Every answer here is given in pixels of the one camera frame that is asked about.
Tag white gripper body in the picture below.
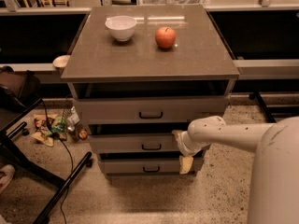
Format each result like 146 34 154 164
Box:
178 131 201 156

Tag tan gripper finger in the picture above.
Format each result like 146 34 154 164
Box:
172 130 182 140
179 156 193 175

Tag grey drawer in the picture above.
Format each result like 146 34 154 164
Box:
97 150 206 175
89 122 189 154
74 80 229 125

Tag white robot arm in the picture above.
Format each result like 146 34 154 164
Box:
172 116 299 224

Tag grey drawer cabinet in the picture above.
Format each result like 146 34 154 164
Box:
61 5 241 180

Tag black chair base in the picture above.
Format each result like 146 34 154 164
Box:
248 91 299 123

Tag red apple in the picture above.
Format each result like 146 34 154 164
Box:
155 27 177 49

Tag plastic bottle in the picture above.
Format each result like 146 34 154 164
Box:
66 107 88 141

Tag green snack bag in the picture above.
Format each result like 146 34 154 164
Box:
47 116 67 140

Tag white ceramic bowl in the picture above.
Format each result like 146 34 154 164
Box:
105 16 136 42

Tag small round dish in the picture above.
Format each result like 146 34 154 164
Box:
52 55 70 68

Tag brown snack wrappers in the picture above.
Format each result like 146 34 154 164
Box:
32 114 58 147

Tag white red shoe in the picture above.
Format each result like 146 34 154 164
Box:
0 164 15 194

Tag black power cable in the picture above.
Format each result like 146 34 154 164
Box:
39 98 75 224

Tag black chair frame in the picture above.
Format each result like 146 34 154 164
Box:
0 66 93 224

